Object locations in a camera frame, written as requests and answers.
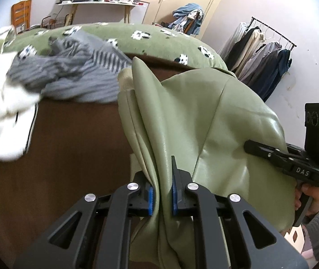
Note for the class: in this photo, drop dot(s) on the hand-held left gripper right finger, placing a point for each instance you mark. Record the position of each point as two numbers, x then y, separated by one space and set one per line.
174 201

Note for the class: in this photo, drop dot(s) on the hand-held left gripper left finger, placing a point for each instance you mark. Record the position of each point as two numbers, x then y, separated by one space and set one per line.
150 201

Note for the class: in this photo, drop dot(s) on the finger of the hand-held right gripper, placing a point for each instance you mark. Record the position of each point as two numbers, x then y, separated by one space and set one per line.
263 150

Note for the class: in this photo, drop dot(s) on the light green jacket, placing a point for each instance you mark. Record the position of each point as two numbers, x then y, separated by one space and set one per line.
204 117

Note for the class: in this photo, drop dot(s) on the row of hanging clothes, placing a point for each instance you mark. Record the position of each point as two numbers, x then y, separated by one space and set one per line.
260 61

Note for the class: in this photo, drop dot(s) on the pile of blue clothes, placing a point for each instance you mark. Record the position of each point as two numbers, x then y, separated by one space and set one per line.
189 9

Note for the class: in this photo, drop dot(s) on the person's right hand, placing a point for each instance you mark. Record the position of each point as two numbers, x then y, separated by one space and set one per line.
317 199

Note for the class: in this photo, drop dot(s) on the brown bed sheet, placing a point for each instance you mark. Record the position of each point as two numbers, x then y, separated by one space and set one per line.
78 145

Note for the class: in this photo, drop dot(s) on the pink patterned cloth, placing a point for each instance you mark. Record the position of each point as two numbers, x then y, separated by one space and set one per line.
299 241

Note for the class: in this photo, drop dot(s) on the green patterned blanket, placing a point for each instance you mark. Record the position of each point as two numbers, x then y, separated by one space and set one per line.
154 47

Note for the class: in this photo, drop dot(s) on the grey striped garment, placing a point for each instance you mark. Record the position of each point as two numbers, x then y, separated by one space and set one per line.
72 70

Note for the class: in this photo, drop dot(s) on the white fleece garment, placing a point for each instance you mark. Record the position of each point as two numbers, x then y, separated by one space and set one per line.
2 123

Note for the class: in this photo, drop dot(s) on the white desk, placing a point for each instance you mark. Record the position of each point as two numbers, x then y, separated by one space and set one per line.
100 3

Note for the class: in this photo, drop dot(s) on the wooden chair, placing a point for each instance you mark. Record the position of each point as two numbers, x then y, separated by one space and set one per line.
19 11

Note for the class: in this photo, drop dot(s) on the black clothes rail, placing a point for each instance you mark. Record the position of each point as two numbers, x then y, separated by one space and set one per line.
277 32

